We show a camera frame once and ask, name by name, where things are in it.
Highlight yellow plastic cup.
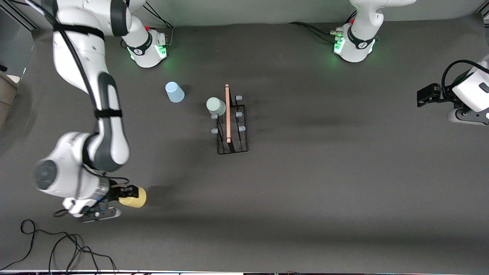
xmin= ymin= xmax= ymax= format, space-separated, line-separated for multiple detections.
xmin=118 ymin=186 xmax=147 ymax=209

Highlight pale green plastic cup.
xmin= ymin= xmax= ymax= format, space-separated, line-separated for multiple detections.
xmin=206 ymin=97 xmax=227 ymax=116

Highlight black wire cup holder rack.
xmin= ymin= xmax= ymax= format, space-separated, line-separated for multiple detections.
xmin=211 ymin=84 xmax=249 ymax=155

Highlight light blue plastic cup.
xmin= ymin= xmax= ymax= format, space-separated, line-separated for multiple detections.
xmin=165 ymin=81 xmax=185 ymax=103

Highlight beige box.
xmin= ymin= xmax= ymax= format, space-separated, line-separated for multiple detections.
xmin=0 ymin=72 xmax=19 ymax=128

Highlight dark grey table mat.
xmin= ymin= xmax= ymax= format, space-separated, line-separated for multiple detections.
xmin=0 ymin=13 xmax=489 ymax=272

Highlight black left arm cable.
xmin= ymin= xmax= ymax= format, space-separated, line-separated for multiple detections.
xmin=442 ymin=60 xmax=489 ymax=98

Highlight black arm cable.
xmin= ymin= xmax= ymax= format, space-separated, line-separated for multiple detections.
xmin=442 ymin=60 xmax=489 ymax=98
xmin=25 ymin=0 xmax=132 ymax=218

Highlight black loose cable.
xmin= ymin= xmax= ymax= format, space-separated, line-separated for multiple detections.
xmin=0 ymin=219 xmax=117 ymax=275

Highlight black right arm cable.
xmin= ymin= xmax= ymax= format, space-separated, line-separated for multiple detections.
xmin=25 ymin=0 xmax=132 ymax=218

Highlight black left arm base cables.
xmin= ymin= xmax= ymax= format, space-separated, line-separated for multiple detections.
xmin=288 ymin=22 xmax=344 ymax=43

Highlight black arm base cables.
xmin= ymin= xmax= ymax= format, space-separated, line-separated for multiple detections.
xmin=121 ymin=6 xmax=174 ymax=49
xmin=288 ymin=22 xmax=344 ymax=43

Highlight black right arm base cables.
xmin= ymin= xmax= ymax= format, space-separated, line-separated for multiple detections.
xmin=121 ymin=6 xmax=174 ymax=49

